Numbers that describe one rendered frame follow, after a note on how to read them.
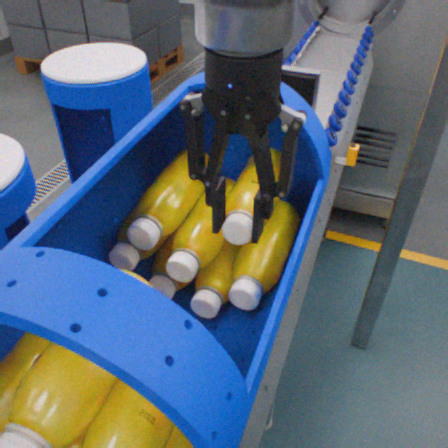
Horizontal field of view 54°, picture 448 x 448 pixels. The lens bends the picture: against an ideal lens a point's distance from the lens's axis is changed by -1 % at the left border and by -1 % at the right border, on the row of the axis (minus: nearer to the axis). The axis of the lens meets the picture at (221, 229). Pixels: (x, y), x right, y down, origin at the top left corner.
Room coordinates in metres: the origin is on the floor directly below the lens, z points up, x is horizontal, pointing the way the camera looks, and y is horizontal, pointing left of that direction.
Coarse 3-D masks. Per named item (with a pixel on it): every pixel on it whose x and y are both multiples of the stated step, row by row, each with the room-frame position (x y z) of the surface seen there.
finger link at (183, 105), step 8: (184, 104) 0.44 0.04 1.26; (184, 112) 0.44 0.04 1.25; (184, 120) 0.44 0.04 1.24; (192, 120) 0.43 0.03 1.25; (200, 120) 0.45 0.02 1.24; (192, 128) 0.43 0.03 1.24; (200, 128) 0.45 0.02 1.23; (192, 136) 0.44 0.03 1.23; (200, 136) 0.45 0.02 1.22; (192, 144) 0.44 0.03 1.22; (200, 144) 0.45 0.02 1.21; (192, 152) 0.44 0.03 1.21; (200, 152) 0.44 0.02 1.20; (192, 160) 0.44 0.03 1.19; (200, 160) 0.45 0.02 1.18; (192, 168) 0.44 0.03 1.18; (192, 176) 0.43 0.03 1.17
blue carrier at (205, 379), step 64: (320, 128) 0.56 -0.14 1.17; (64, 192) 0.36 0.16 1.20; (128, 192) 0.54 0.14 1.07; (320, 192) 0.49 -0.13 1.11; (0, 256) 0.26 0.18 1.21; (64, 256) 0.24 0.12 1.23; (0, 320) 0.19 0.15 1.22; (64, 320) 0.18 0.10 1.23; (128, 320) 0.19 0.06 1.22; (192, 320) 0.21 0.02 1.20; (256, 320) 0.36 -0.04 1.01; (128, 384) 0.16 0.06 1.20; (192, 384) 0.17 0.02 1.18; (256, 384) 0.21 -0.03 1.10
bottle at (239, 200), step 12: (252, 156) 0.58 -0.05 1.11; (276, 156) 0.57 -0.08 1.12; (252, 168) 0.53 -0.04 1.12; (276, 168) 0.54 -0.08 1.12; (240, 180) 0.51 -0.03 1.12; (252, 180) 0.50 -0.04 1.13; (276, 180) 0.52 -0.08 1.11; (240, 192) 0.47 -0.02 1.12; (252, 192) 0.47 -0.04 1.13; (228, 204) 0.46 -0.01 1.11; (240, 204) 0.45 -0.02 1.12; (252, 204) 0.45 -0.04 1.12
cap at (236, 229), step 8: (232, 216) 0.44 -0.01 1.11; (240, 216) 0.43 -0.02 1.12; (224, 224) 0.43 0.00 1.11; (232, 224) 0.42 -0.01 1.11; (240, 224) 0.42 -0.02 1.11; (248, 224) 0.42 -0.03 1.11; (224, 232) 0.43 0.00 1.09; (232, 232) 0.42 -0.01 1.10; (240, 232) 0.42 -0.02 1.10; (248, 232) 0.42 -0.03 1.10; (232, 240) 0.42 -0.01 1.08; (240, 240) 0.42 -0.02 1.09; (248, 240) 0.42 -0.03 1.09
